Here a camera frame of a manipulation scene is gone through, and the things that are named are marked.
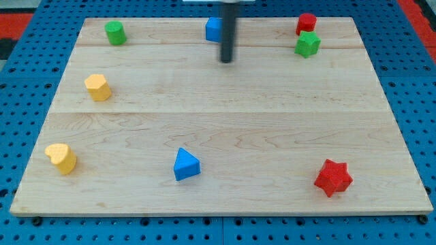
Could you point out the red cylinder block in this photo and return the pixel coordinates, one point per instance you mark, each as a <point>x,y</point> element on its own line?
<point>306,22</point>

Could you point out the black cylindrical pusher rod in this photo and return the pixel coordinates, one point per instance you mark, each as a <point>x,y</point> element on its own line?
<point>229,11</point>

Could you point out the blue cube block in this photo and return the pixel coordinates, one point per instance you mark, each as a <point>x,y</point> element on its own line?
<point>213,29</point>

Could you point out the red star block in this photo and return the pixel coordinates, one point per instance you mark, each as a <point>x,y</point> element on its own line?
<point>333,177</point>

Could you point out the green star block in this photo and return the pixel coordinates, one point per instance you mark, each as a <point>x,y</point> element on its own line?
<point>307,44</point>

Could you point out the yellow heart block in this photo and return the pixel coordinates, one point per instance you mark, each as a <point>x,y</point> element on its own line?
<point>62,157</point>

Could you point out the light wooden board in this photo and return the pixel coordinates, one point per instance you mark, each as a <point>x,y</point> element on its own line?
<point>261,126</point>

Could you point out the yellow hexagon block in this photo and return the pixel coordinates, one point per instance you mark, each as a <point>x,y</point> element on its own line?
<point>98,87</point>

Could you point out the blue perforated base mat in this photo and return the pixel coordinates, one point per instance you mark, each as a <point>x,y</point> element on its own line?
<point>34,68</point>

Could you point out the green cylinder block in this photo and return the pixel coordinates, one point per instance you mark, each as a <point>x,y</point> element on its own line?
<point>115,33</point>

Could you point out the blue triangle block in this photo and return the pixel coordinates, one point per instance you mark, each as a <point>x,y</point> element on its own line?
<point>186,165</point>

